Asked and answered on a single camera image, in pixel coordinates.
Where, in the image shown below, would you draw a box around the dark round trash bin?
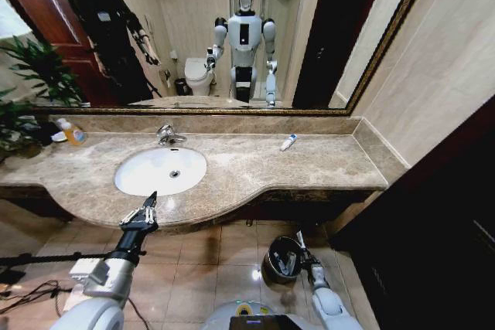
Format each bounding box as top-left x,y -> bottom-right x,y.
261,234 -> 310,291

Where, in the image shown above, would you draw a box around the white robot front shell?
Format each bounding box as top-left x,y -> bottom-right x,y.
200,298 -> 312,330

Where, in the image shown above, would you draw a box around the black floor cable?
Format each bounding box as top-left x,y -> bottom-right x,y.
0,280 -> 73,312

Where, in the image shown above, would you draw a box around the orange soap pump bottle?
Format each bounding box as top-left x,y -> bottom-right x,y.
55,117 -> 87,147

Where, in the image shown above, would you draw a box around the white oval sink basin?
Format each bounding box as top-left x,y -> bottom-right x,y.
113,146 -> 208,197

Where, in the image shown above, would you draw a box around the green leafy plant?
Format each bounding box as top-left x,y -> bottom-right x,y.
0,35 -> 85,158

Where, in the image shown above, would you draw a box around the gold framed wall mirror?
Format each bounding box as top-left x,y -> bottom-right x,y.
32,0 -> 439,117

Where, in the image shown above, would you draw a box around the black stand pole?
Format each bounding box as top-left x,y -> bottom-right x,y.
0,251 -> 110,269

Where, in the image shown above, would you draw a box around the white toothpaste tube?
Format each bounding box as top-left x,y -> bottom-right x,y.
279,133 -> 299,152

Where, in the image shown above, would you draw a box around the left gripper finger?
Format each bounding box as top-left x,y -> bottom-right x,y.
145,191 -> 159,226
119,196 -> 152,226

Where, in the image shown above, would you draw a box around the chrome sink faucet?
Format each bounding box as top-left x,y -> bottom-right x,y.
155,124 -> 188,147

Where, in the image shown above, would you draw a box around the dark wooden door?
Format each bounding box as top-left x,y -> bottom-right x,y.
328,113 -> 495,330

